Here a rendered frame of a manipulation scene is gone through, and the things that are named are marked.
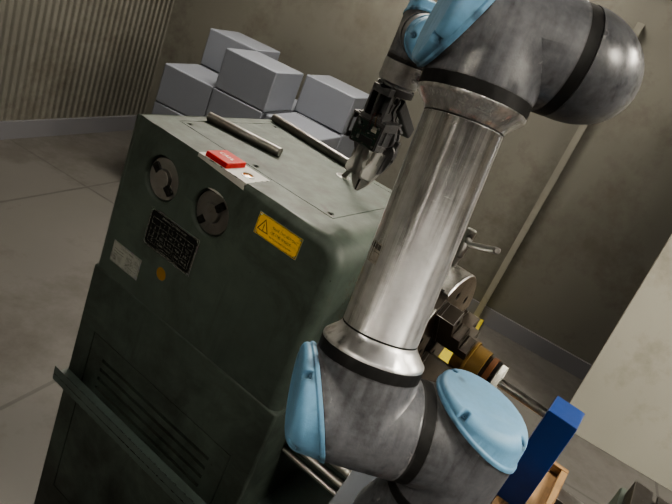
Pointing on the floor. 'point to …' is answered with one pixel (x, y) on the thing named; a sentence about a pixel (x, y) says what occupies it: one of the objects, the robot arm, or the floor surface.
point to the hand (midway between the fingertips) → (360, 183)
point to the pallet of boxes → (258, 90)
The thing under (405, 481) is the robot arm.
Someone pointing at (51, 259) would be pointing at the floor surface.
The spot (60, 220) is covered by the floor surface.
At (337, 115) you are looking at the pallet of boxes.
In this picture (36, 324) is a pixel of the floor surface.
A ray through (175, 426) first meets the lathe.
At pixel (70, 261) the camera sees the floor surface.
